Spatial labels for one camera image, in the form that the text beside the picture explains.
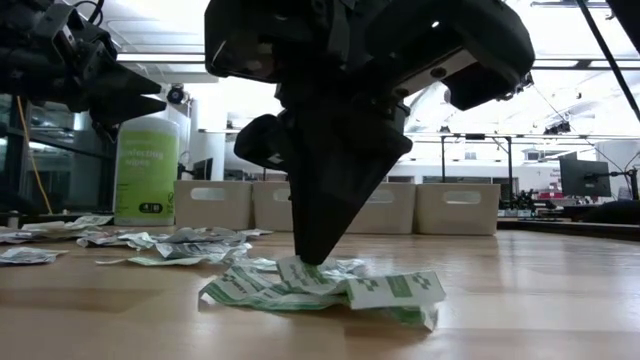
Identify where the black ceiling-hung camera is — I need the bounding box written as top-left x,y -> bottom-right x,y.
166,83 -> 188,106

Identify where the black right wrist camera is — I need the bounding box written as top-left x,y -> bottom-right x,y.
233,113 -> 292,174

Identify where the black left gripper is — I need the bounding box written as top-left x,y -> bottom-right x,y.
29,0 -> 168,128

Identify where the small dark monitor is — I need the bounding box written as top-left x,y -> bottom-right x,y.
191,156 -> 215,182

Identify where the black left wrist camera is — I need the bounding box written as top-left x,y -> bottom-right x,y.
34,0 -> 81,47

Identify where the green wipes canister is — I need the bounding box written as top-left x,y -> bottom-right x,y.
113,115 -> 180,227

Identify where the black computer monitor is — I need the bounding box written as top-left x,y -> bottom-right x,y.
558,158 -> 613,198

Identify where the yellow cable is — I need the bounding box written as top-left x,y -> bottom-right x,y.
16,96 -> 54,216

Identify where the dark rounded background object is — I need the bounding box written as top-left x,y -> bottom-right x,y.
582,199 -> 640,226

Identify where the black overhead light bar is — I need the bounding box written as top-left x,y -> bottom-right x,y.
114,51 -> 640,70

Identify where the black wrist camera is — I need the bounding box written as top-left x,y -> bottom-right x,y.
233,113 -> 292,174
34,0 -> 81,47

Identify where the dark background desk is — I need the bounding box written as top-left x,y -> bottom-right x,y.
497,201 -> 640,224

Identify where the white printed packet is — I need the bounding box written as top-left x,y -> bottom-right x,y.
22,214 -> 114,234
0,227 -> 36,245

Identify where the black right arm base cable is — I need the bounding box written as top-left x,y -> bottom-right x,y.
573,0 -> 640,122

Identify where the grey plastic bin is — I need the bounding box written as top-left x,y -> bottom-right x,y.
251,180 -> 296,233
349,181 -> 418,235
173,179 -> 254,231
412,182 -> 502,237

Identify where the black ceiling spotlight cluster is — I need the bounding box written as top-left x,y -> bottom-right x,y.
509,71 -> 536,101
543,120 -> 573,136

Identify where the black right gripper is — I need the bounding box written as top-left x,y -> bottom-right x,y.
272,0 -> 536,151

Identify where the green striped gauze packet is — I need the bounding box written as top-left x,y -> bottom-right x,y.
379,304 -> 441,333
77,231 -> 157,251
162,227 -> 246,245
276,255 -> 370,296
198,264 -> 351,312
346,270 -> 447,311
125,254 -> 202,267

